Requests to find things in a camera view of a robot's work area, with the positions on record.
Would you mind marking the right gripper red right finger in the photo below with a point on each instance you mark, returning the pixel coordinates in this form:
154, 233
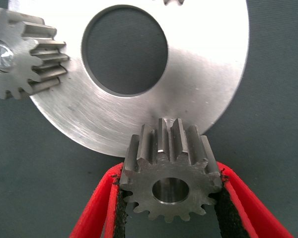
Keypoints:
245, 213

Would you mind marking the bright steel planetary gear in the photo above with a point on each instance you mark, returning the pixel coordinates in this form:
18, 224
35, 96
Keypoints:
22, 64

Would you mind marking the dark steel planetary gear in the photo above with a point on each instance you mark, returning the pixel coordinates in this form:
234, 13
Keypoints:
144, 178

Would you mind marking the round metal carrier plate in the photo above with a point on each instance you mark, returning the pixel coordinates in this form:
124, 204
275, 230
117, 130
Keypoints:
188, 86

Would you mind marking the dark grey table cloth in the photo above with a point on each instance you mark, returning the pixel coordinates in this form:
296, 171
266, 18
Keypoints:
39, 173

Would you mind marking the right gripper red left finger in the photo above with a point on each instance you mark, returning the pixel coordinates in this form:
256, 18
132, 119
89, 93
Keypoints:
99, 210

